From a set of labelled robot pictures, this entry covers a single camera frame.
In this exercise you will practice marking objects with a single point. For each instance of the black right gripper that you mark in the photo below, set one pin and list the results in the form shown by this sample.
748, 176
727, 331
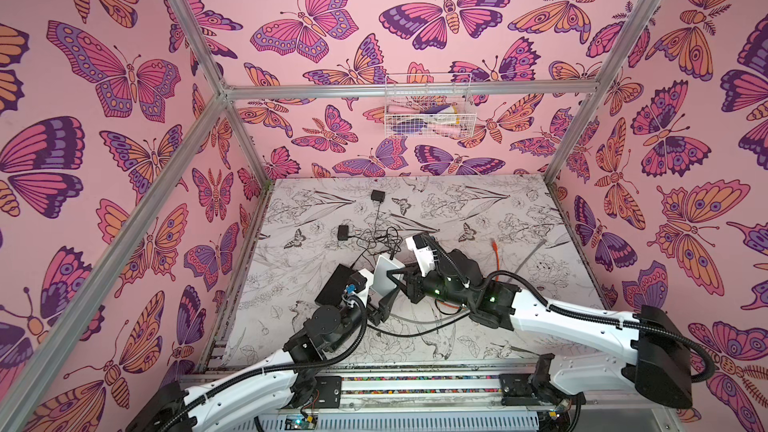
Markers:
417, 279

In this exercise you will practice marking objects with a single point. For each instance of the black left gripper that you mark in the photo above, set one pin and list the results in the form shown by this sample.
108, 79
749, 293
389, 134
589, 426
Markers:
379, 313

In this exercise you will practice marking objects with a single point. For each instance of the white network switch box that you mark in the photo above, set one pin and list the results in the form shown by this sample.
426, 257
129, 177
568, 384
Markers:
382, 283

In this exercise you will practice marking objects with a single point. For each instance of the black network switch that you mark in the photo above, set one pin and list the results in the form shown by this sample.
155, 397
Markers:
336, 287

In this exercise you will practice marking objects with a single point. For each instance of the black power adapter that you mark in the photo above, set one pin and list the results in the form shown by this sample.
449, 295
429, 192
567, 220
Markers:
372, 242
378, 195

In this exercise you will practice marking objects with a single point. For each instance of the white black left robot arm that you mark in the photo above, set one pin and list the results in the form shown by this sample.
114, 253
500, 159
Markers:
270, 366

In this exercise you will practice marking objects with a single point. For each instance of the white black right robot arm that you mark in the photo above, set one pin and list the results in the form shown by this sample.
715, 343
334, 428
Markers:
638, 353

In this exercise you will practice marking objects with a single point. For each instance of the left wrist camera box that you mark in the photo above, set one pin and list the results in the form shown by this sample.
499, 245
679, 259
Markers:
358, 285

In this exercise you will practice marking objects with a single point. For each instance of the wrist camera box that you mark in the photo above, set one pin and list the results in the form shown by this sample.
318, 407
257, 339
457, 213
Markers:
425, 252
358, 285

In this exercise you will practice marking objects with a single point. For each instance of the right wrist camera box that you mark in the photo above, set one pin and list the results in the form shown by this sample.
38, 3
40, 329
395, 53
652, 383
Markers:
425, 252

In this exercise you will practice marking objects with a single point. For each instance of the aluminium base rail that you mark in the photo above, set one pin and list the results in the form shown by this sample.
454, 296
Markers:
495, 398

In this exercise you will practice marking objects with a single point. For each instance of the white wire basket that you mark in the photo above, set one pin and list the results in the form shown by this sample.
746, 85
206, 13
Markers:
426, 106

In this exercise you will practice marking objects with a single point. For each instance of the aluminium frame post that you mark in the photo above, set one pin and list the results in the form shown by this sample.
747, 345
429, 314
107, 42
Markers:
214, 77

